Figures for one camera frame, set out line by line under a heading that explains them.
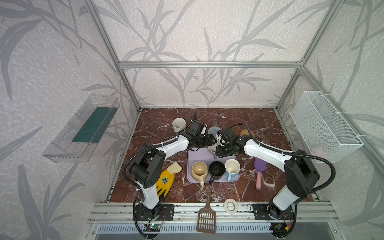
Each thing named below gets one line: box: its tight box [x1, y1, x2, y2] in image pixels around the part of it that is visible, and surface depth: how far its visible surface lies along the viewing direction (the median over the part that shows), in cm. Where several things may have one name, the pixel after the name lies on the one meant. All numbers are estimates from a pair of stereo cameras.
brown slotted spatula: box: [196, 192, 217, 234], surface depth 73 cm
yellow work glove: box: [156, 161, 183, 197], surface depth 84 cm
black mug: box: [209, 160, 225, 184], surface depth 82 cm
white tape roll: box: [223, 198, 238, 215], surface depth 77 cm
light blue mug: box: [224, 158, 241, 182], surface depth 82 cm
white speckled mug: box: [172, 117, 187, 133], surface depth 102 cm
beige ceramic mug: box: [191, 161, 209, 189], surface depth 81 cm
